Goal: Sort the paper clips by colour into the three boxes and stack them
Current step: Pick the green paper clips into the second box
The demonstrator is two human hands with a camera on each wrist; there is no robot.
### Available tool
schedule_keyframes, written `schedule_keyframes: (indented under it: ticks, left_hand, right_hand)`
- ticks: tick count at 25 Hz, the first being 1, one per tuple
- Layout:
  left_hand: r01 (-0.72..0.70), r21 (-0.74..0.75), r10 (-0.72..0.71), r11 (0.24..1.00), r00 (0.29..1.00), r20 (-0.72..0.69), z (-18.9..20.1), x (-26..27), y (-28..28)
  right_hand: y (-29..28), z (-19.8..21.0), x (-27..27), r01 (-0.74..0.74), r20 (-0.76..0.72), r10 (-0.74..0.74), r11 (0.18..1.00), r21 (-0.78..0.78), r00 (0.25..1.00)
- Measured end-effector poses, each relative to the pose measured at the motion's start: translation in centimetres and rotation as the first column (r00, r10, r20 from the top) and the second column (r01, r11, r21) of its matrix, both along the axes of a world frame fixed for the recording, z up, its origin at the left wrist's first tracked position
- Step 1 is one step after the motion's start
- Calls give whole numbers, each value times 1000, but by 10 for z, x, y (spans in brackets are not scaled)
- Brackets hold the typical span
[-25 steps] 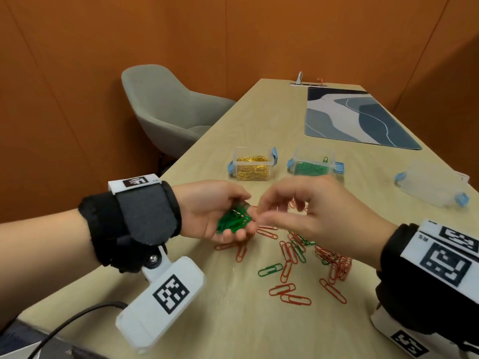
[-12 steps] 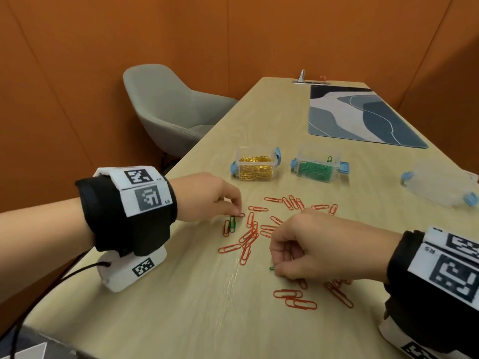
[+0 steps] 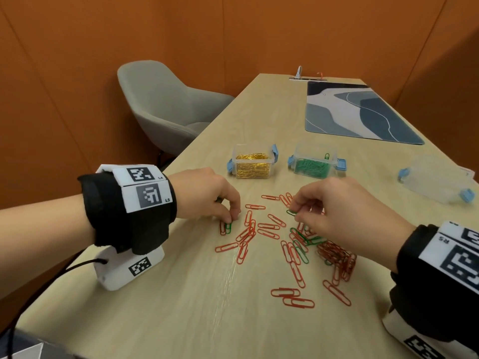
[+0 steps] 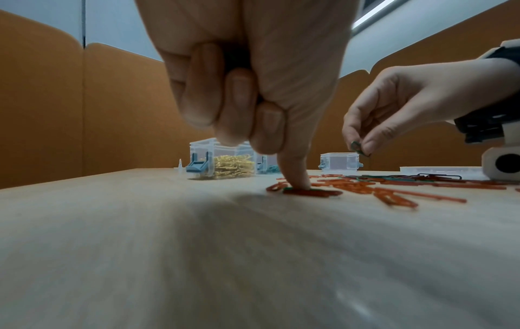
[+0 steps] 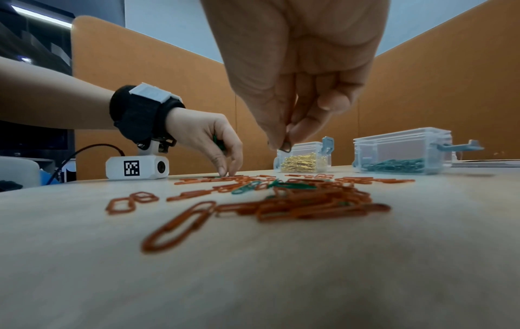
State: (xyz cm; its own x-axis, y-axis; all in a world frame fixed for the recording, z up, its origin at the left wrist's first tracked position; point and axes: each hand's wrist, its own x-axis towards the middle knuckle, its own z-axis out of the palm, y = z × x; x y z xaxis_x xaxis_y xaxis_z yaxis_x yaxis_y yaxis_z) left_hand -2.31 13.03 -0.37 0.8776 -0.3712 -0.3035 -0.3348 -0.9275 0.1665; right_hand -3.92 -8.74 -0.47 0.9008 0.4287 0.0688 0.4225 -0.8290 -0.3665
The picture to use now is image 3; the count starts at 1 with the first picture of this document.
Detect grey white box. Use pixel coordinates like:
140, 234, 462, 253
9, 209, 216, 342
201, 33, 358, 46
0, 342, 45, 359

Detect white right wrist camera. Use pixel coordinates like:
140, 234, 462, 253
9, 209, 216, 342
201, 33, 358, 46
382, 308, 479, 359

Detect white right marker band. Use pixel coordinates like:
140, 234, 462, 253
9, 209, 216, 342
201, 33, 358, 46
418, 221, 479, 296

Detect person's left hand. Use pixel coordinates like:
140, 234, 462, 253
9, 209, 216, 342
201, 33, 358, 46
168, 168, 242, 224

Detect blue patterned desk mat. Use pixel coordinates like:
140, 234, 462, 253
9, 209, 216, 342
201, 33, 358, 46
304, 81, 426, 146

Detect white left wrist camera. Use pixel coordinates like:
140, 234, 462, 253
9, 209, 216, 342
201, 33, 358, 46
93, 245, 165, 292

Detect sorted heap of green clips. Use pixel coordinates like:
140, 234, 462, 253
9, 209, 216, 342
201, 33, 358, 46
294, 153, 332, 179

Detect black camera cable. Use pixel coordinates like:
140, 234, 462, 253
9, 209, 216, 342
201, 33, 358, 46
7, 259, 108, 359

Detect white left marker band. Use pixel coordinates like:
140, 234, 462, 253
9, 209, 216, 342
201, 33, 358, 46
96, 164, 174, 213

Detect person's right hand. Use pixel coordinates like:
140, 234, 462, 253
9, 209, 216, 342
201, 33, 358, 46
290, 178, 417, 273

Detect grey shell chair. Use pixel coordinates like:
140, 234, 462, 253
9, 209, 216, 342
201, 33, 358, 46
117, 60, 236, 169

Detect pile of colored paper clips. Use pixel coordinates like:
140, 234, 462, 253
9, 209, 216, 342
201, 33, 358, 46
215, 192, 358, 309

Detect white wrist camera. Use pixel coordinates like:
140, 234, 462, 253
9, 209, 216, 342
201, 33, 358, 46
93, 245, 165, 292
382, 308, 479, 359

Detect sorted heap of gold clips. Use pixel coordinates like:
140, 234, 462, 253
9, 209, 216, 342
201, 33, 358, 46
236, 153, 271, 179

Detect black left wrist strap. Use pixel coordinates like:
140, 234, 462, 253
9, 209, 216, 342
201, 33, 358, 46
77, 172, 178, 255

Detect white marker band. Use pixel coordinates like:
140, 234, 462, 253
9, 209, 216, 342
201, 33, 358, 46
418, 221, 479, 296
96, 164, 174, 213

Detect person's left forearm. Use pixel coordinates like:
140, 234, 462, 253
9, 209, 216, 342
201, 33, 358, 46
0, 194, 94, 300

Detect transparent box with blue latches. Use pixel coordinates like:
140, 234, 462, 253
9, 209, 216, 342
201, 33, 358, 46
227, 144, 279, 180
397, 157, 476, 205
287, 143, 348, 179

